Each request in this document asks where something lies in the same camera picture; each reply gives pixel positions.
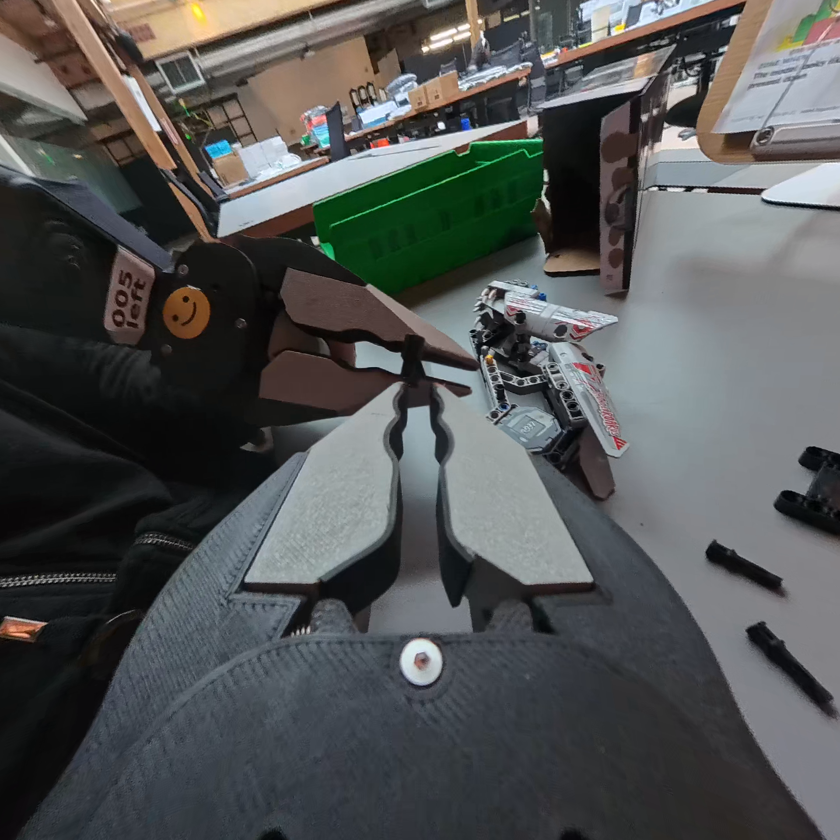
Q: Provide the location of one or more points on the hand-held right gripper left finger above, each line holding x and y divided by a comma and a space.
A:
321, 518

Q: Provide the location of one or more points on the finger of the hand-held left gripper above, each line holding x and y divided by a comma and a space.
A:
354, 308
308, 390

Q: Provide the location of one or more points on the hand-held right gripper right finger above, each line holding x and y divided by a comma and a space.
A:
512, 518

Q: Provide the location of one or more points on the person's left forearm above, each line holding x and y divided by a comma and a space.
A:
65, 374

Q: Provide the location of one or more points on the black lego H connector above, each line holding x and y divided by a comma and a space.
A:
814, 505

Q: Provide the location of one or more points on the green plastic bin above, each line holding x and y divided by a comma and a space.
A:
426, 210

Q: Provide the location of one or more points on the wood-edged grey desk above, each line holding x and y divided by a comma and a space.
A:
341, 177

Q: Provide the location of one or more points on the stack of white boxes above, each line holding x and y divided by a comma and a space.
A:
262, 154

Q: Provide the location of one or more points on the black monitor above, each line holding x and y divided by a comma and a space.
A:
337, 131

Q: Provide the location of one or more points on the white air vent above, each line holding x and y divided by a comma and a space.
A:
178, 71

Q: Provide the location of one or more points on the closed cardboard box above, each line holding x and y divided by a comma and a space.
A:
433, 88

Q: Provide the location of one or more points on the open cardboard box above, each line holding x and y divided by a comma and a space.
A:
571, 170

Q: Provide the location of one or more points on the red badge card holder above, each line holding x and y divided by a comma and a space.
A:
23, 630

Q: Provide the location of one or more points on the white stand base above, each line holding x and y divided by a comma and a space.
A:
807, 187

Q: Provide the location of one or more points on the printed instruction sheet stand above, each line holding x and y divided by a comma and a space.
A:
774, 65

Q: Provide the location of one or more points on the wooden post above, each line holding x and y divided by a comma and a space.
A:
131, 111

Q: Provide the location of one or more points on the glass wall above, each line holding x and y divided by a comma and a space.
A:
65, 157

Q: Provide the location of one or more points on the metal air duct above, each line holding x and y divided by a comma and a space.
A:
262, 46

